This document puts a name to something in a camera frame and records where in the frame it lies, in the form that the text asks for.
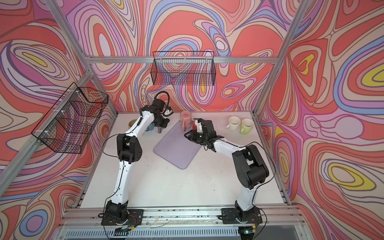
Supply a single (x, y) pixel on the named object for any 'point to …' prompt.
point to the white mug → (234, 121)
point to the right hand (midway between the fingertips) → (186, 138)
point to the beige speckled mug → (131, 122)
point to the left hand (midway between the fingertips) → (167, 123)
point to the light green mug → (246, 126)
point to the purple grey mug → (159, 130)
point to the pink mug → (185, 120)
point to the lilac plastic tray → (176, 149)
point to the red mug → (194, 126)
